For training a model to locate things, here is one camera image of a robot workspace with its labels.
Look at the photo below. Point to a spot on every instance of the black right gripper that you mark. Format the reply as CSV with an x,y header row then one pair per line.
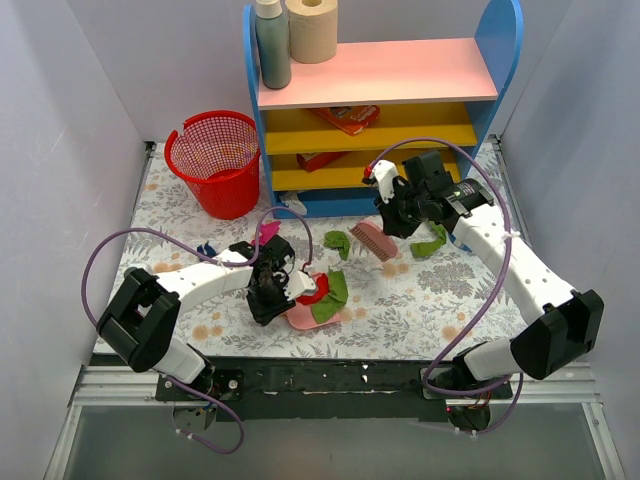
x,y
393,220

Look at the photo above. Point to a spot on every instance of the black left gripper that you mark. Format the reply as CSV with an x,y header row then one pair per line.
x,y
270,304

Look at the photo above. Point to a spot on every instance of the pink dustpan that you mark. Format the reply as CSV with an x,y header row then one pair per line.
x,y
301,318

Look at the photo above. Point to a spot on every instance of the pink hand brush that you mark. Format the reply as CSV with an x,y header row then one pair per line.
x,y
371,236

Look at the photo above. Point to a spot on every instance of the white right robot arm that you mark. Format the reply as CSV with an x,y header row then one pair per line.
x,y
562,322

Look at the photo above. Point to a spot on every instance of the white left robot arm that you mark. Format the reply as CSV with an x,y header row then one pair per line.
x,y
139,322

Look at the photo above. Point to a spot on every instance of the red paper scrap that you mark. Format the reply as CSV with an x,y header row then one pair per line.
x,y
322,289

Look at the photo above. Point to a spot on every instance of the green paper scrap near roll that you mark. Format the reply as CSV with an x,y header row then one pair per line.
x,y
421,250

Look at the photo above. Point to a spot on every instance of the magenta paper scrap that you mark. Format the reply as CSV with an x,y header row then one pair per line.
x,y
267,231

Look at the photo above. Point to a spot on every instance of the green paper scrap front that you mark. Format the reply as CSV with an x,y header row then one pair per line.
x,y
334,301

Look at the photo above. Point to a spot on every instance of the blue paper scrap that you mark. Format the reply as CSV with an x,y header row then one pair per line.
x,y
207,250

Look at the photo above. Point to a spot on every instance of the green paper scrap far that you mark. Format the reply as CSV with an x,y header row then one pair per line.
x,y
338,241

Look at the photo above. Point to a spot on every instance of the white paper under shelf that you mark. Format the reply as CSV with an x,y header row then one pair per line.
x,y
291,200

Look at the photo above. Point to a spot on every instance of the blue wooden shelf unit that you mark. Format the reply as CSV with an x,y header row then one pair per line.
x,y
433,93

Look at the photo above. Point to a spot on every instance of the orange snack box upper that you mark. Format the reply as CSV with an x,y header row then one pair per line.
x,y
351,120

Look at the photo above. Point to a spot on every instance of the red box lower shelf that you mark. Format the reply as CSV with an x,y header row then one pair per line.
x,y
311,162

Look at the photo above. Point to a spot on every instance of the red mesh waste basket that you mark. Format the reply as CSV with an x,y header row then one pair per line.
x,y
217,155

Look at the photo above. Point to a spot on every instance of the beige paper roll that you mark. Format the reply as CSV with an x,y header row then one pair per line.
x,y
313,30

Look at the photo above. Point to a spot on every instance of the grey green bottle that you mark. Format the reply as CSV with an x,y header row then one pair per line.
x,y
272,35

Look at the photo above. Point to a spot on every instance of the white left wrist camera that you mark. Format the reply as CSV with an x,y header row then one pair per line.
x,y
299,284

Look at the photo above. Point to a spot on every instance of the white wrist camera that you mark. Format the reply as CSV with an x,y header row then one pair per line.
x,y
299,284
382,175

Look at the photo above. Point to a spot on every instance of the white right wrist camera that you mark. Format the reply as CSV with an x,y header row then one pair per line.
x,y
382,175

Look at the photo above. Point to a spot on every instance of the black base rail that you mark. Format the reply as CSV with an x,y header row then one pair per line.
x,y
302,388

